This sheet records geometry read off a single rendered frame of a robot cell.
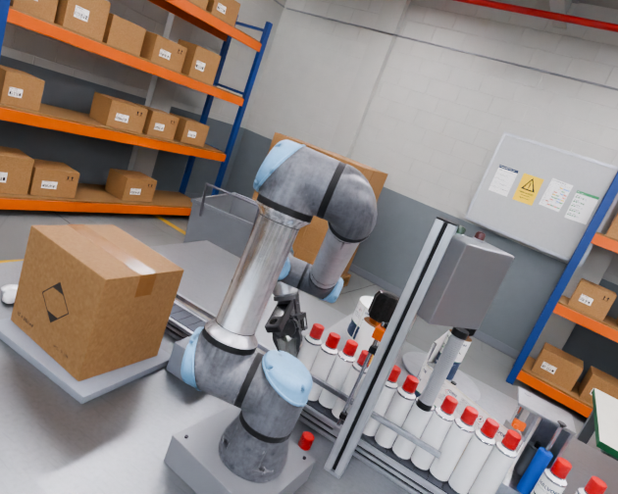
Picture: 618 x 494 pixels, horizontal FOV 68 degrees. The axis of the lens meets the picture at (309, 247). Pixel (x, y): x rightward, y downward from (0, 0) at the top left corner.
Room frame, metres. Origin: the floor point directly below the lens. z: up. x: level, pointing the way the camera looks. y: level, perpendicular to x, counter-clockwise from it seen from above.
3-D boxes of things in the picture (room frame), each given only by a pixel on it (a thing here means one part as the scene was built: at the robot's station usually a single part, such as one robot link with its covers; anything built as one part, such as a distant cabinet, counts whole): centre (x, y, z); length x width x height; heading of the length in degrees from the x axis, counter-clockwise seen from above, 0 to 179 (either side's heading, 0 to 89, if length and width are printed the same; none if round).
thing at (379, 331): (1.08, -0.26, 1.05); 0.10 x 0.04 x 0.33; 159
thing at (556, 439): (1.07, -0.70, 1.01); 0.14 x 0.13 x 0.26; 69
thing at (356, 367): (1.13, -0.25, 0.98); 0.05 x 0.05 x 0.20
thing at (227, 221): (3.59, 0.57, 0.48); 0.89 x 0.63 x 0.96; 171
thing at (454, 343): (0.98, -0.38, 1.18); 0.04 x 0.04 x 0.21
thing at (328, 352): (1.17, -0.15, 0.98); 0.05 x 0.05 x 0.20
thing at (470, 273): (1.02, -0.34, 1.38); 0.17 x 0.10 x 0.19; 124
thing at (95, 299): (1.09, 0.47, 0.99); 0.30 x 0.24 x 0.27; 64
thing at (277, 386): (0.85, -0.04, 1.06); 0.13 x 0.12 x 0.14; 88
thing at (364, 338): (1.42, -0.30, 1.03); 0.09 x 0.09 x 0.30
